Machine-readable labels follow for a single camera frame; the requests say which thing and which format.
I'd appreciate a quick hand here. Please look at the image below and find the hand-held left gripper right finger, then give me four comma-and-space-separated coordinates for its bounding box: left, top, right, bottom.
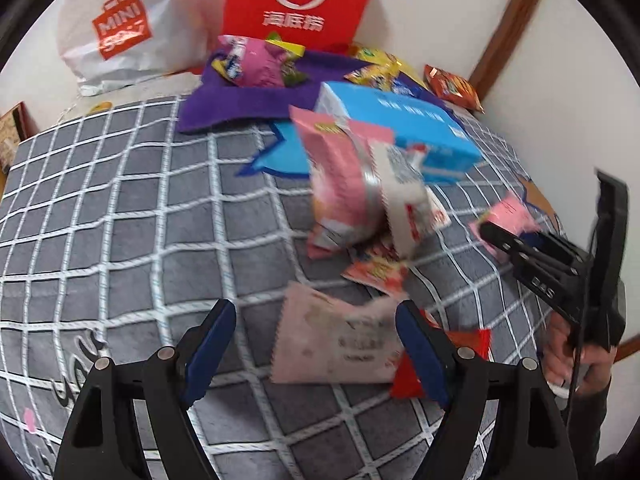
395, 300, 578, 480

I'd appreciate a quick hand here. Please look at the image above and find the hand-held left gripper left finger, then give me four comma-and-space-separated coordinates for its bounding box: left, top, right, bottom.
54, 299, 237, 480

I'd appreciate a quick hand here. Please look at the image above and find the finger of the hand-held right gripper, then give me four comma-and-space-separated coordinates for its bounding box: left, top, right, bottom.
479, 221, 546, 273
535, 232, 586, 268

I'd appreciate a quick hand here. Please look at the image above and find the red snack packet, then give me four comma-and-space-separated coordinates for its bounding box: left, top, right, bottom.
390, 317, 493, 401

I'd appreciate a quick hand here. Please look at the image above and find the pale pink snack packet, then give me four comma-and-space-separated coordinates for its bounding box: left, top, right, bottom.
270, 282, 406, 386

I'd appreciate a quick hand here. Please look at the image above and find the pale packet with red circle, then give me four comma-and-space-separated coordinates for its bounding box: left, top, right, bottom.
342, 250, 411, 296

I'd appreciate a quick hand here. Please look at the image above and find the white and pink snack packet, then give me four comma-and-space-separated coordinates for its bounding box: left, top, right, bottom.
372, 142, 452, 261

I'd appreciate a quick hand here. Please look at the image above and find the large pink snack packet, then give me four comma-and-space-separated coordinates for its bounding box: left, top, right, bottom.
290, 105, 396, 261

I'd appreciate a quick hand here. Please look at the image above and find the dark blue snack packet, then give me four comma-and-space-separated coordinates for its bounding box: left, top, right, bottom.
390, 77, 426, 98

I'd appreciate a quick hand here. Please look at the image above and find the yellow triangular snack packet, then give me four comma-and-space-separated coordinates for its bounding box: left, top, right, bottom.
345, 62, 396, 92

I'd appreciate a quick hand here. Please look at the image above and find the green snack packet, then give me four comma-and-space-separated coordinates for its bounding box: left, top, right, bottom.
264, 32, 310, 86

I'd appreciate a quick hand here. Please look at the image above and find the magenta round snack packet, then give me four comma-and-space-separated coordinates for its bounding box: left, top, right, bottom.
220, 35, 291, 88

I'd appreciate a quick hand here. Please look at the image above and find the person's right forearm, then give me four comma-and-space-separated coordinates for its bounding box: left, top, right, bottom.
562, 380, 631, 480

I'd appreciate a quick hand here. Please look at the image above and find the person's right hand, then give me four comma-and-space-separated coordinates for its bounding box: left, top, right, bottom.
542, 317, 613, 401

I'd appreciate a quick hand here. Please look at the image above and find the grey checked blanket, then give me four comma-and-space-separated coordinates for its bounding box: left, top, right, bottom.
0, 95, 596, 480

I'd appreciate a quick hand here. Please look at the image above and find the blue tissue pack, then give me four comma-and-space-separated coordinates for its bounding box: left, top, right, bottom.
314, 81, 485, 186

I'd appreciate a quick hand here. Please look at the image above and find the orange chips bag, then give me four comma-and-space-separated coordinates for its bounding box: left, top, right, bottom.
424, 64, 486, 113

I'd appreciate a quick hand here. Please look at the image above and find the yellow chips bag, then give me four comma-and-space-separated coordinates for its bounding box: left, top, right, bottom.
346, 42, 426, 81

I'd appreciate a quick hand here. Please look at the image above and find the purple towel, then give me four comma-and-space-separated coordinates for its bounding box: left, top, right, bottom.
177, 42, 451, 133

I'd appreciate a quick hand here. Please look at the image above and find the white printed bed sheet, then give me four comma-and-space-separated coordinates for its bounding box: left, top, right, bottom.
65, 70, 201, 116

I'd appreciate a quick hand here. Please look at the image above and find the patterned cardboard box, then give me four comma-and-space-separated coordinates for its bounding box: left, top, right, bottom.
0, 101, 38, 171

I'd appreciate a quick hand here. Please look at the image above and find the white plastic bag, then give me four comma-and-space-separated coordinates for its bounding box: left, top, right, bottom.
57, 0, 226, 97

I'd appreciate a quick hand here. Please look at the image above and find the red paper bag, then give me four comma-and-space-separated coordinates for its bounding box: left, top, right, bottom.
221, 0, 383, 46

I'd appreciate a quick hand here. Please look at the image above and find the brown wooden door frame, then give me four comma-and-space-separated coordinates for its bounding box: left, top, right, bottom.
467, 0, 551, 103

